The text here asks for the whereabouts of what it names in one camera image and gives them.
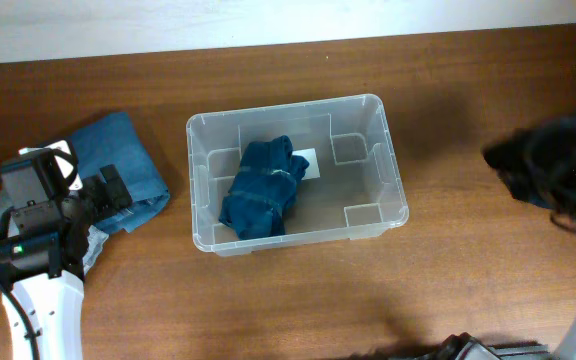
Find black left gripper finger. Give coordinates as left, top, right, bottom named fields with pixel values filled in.
left=100, top=165, right=132, bottom=209
left=81, top=175, right=117, bottom=220

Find blue denim jeans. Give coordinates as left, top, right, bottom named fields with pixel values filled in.
left=66, top=112, right=170, bottom=235

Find dark blue jeans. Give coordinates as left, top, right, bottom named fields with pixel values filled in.
left=219, top=135, right=309, bottom=240

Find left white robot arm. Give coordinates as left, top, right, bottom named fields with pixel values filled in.
left=0, top=148, right=132, bottom=359

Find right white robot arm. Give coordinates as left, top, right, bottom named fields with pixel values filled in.
left=74, top=108, right=576, bottom=359

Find clear plastic storage container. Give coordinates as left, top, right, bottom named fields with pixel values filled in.
left=186, top=94, right=409, bottom=256

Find white label in container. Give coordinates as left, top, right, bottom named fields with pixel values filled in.
left=293, top=148, right=320, bottom=180

